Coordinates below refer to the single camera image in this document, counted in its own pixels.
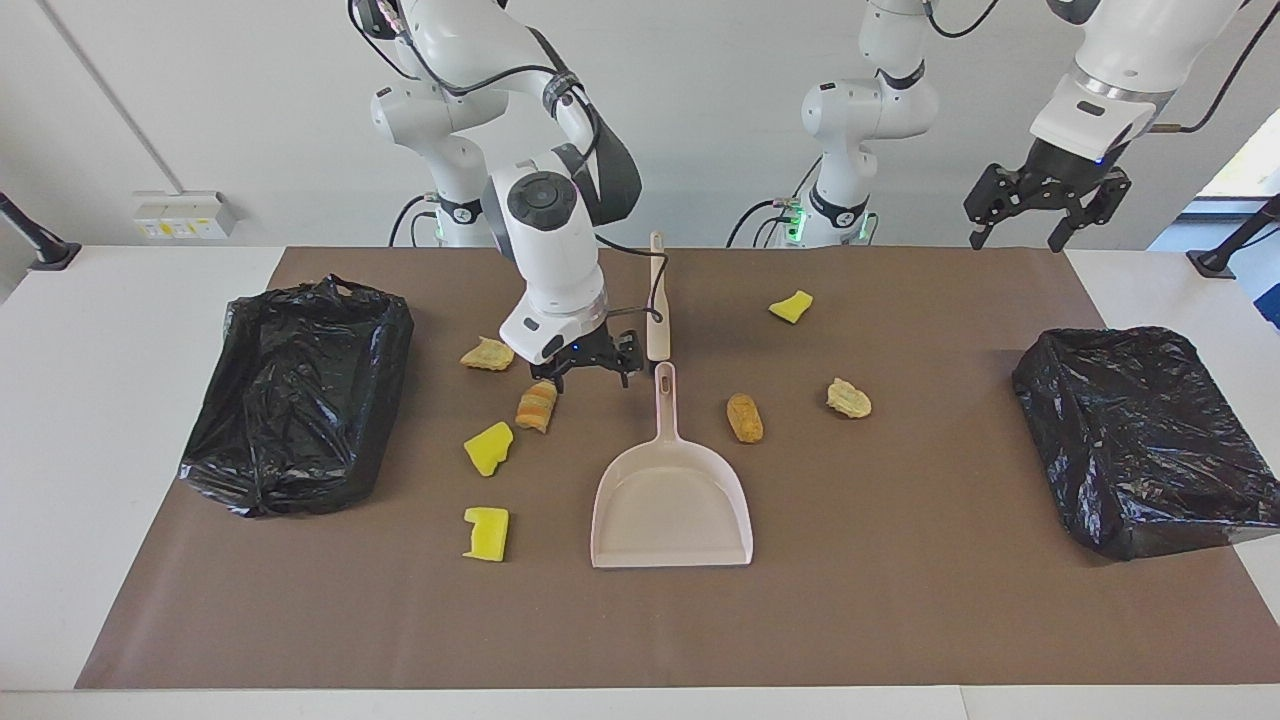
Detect black right arm base cable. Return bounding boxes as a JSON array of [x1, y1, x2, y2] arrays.
[[387, 193, 442, 249]]

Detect notched rectangular yellow sponge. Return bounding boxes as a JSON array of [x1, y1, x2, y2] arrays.
[[461, 506, 510, 563]]

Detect black clamp mount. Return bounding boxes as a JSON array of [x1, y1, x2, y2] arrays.
[[1187, 193, 1280, 279], [0, 190, 83, 271]]

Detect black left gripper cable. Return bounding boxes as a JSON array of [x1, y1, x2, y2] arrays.
[[1148, 0, 1280, 135]]

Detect irregular yellow sponge chunk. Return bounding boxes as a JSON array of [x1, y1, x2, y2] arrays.
[[463, 421, 516, 478]]

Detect black left arm base cable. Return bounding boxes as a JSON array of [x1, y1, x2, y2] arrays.
[[725, 158, 803, 249]]

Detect open bin with black bag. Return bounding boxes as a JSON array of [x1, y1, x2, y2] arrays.
[[178, 274, 416, 520]]

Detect striped toy croissant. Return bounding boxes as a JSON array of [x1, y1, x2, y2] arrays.
[[514, 379, 559, 435]]

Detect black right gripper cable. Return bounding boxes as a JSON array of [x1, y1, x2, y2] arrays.
[[345, 0, 669, 326]]

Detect pale toy dumpling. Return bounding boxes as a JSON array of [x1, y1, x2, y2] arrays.
[[459, 336, 517, 373], [825, 376, 873, 420]]

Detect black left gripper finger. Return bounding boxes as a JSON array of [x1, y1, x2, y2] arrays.
[[964, 164, 1012, 252], [1046, 169, 1132, 254]]

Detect beige plastic dustpan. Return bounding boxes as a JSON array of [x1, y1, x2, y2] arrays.
[[589, 362, 755, 570]]

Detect white wall socket box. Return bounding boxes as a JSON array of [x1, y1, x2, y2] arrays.
[[132, 190, 239, 241]]

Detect brown fried nugget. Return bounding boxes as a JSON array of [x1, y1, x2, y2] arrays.
[[725, 392, 765, 445]]

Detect bin wrapped in black bag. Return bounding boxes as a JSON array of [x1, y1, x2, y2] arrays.
[[1011, 326, 1280, 562]]

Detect beige hand brush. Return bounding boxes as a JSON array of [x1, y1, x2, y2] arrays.
[[644, 232, 674, 364]]

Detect black arm base cable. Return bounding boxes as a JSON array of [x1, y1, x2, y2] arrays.
[[725, 158, 803, 249], [387, 193, 442, 249]]

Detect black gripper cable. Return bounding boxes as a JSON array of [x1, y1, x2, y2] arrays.
[[345, 0, 669, 326], [1148, 0, 1280, 135]]

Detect brown table mat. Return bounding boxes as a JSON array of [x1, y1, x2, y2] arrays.
[[75, 247, 1280, 689]]

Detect white wall cable conduit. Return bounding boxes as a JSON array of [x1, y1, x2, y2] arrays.
[[38, 0, 173, 197]]

